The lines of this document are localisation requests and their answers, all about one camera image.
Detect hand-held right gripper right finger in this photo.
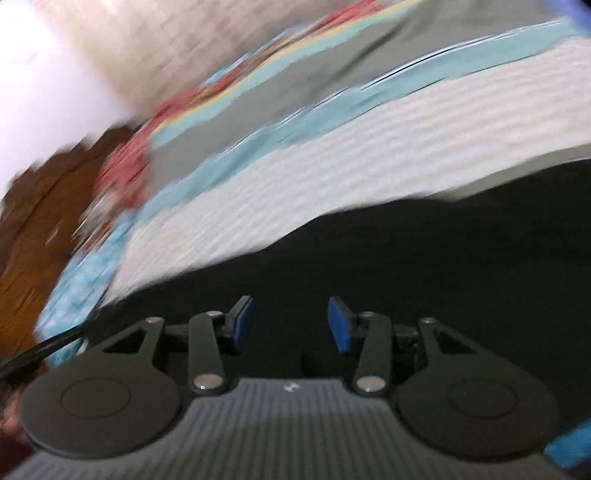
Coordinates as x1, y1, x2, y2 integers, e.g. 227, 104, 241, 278
327, 296, 491, 398

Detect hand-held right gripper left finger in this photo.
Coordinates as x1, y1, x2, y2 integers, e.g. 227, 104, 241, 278
95, 295, 256, 396

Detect black pants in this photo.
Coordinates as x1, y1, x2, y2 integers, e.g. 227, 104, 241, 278
83, 157, 591, 444

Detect white striped bed sheet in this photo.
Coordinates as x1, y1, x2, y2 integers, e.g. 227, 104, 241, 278
34, 18, 591, 337

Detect red patterned blanket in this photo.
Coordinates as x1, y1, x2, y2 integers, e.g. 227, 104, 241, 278
92, 0, 416, 217

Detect brown wooden furniture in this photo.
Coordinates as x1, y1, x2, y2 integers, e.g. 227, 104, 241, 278
0, 124, 139, 365

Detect grey cloth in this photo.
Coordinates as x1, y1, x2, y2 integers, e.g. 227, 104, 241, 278
150, 0, 573, 195

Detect black cable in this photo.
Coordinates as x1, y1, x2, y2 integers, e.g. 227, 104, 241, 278
0, 323, 100, 381

